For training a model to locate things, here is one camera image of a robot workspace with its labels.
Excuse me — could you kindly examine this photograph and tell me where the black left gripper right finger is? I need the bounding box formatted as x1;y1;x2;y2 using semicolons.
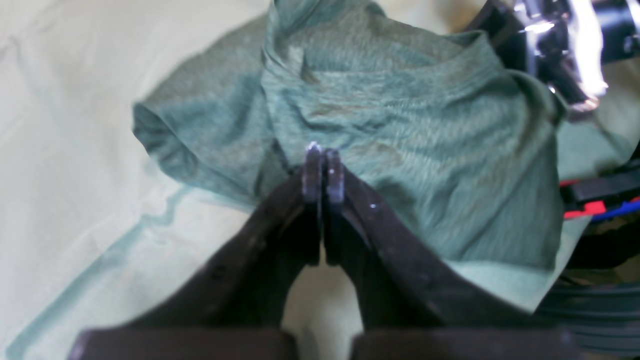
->
324;149;582;360

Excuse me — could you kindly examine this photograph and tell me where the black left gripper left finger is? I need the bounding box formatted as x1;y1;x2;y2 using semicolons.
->
68;142;323;360

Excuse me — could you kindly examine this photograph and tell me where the green T-shirt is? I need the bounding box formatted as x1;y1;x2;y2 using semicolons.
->
133;0;565;271

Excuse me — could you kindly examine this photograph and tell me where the blue orange bar clamp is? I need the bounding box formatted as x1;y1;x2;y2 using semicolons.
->
559;167;640;222

